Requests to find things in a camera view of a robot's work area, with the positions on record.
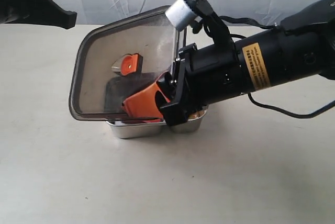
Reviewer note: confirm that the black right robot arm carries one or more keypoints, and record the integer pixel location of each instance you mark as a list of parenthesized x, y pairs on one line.
[(302, 45)]

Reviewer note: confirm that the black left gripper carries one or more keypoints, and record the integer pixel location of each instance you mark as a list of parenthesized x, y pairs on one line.
[(36, 12)]

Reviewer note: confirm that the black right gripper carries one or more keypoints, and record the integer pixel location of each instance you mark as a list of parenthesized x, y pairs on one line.
[(200, 77)]

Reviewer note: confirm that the dark transparent lid orange seal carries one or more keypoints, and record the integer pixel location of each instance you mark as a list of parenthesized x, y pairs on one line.
[(118, 60)]

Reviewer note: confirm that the steel two-compartment lunch box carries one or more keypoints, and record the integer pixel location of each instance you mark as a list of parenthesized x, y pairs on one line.
[(139, 129)]

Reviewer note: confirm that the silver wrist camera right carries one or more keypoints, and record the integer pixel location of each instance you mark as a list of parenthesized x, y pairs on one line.
[(183, 13)]

